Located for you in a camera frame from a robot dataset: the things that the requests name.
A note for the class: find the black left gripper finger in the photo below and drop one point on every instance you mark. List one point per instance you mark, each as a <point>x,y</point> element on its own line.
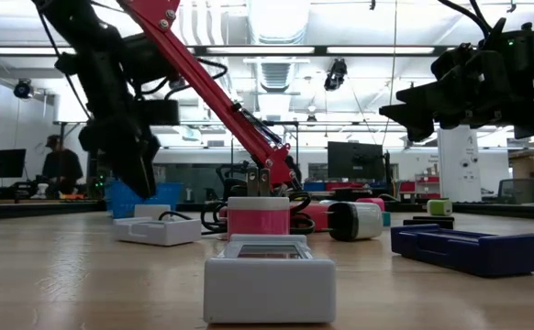
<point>152,169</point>
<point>129,165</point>

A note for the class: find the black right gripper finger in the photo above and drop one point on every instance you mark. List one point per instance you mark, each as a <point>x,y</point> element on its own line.
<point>414,121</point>
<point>418,95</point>

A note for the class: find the black case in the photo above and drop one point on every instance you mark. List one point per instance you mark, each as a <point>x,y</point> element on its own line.
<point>430,221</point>

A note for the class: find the dark blue case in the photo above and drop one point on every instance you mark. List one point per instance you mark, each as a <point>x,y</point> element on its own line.
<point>478,254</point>

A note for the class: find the white case with window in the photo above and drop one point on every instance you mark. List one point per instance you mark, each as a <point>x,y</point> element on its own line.
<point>269,289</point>

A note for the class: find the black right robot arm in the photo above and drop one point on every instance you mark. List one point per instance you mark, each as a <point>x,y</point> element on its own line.
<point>526,41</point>

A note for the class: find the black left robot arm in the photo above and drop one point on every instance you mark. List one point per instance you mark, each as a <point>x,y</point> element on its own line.
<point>97,59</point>

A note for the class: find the grey mesh office chair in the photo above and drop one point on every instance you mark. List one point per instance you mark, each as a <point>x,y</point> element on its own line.
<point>518,190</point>

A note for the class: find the blue plastic basket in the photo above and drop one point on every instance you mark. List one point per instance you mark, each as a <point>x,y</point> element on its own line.
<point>168,194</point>

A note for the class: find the person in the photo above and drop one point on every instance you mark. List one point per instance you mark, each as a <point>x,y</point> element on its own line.
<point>60,167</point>

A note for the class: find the red storage shelf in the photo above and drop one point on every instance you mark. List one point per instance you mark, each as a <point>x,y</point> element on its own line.
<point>416,187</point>

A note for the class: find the white column with stickers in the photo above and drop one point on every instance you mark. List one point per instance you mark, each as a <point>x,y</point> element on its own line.
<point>459,169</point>

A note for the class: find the black computer monitor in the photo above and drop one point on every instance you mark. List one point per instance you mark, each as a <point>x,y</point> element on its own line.
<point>7,162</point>
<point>354,160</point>

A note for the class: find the black power adapter block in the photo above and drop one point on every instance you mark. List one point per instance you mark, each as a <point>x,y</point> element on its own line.
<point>236,188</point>

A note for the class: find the green and white charger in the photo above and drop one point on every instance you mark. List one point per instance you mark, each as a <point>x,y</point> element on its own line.
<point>440,207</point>

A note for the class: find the red storage bin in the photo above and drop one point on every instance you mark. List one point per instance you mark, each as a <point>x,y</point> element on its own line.
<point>345,185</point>

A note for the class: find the red desk lamp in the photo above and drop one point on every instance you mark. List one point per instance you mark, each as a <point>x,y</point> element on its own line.
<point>219,96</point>

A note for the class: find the teal charger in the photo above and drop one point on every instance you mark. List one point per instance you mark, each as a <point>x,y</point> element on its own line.
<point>386,219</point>

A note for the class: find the background workbench with equipment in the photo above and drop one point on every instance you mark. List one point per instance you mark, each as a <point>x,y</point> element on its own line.
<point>28,192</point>

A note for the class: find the blue storage bin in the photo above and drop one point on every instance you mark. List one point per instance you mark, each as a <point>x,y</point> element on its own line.
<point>315,186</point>

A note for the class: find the long ceiling light strip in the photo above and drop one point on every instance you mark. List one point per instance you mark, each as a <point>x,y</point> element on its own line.
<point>258,49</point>

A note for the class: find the silver ventilation duct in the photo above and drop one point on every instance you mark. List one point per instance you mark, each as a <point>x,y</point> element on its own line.
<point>276,18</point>

